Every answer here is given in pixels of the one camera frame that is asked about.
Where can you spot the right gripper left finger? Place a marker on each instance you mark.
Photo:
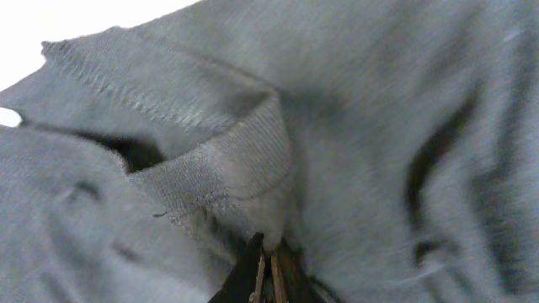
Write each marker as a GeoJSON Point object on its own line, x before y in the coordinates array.
{"type": "Point", "coordinates": [245, 282]}

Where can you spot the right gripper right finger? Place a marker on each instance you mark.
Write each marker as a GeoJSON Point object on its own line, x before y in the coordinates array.
{"type": "Point", "coordinates": [290, 283]}

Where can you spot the black t-shirt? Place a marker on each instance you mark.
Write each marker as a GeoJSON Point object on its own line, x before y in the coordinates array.
{"type": "Point", "coordinates": [393, 144]}

